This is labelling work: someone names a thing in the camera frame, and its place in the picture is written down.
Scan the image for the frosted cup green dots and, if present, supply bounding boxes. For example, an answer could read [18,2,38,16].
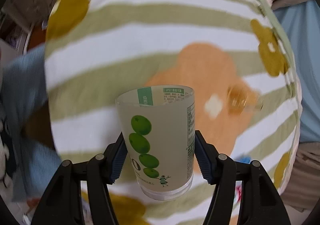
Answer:
[116,85,195,201]

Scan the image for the small amber glass cup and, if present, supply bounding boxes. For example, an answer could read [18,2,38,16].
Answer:
[227,85,263,114]

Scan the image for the striped floral blanket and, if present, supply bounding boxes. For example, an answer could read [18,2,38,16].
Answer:
[44,0,302,193]

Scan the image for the light blue sheet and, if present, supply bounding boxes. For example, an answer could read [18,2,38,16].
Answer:
[274,0,319,143]

